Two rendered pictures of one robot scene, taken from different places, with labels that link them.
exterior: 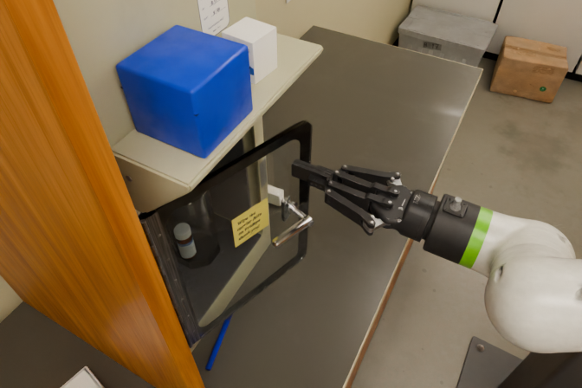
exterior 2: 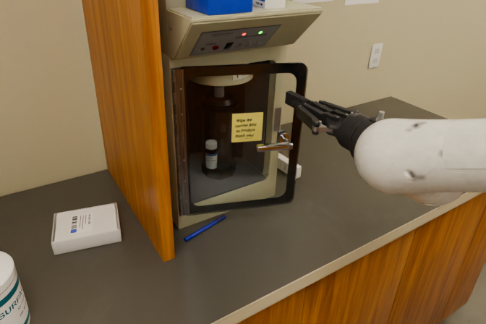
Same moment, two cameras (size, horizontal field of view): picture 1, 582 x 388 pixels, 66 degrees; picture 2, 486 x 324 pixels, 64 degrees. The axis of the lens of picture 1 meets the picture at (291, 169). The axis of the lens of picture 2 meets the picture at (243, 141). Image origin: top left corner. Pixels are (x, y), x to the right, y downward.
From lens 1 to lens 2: 0.47 m
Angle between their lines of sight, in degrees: 28
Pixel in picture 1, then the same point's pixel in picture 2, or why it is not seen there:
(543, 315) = (379, 139)
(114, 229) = (143, 17)
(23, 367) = (86, 196)
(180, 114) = not seen: outside the picture
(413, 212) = (348, 121)
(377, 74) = not seen: hidden behind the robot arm
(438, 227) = (361, 129)
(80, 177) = not seen: outside the picture
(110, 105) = not seen: outside the picture
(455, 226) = not seen: hidden behind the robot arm
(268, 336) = (237, 241)
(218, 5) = not seen: outside the picture
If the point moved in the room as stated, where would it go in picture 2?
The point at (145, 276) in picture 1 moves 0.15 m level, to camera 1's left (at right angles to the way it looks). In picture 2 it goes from (153, 71) to (95, 58)
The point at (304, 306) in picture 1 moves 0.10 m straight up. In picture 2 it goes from (275, 236) to (278, 206)
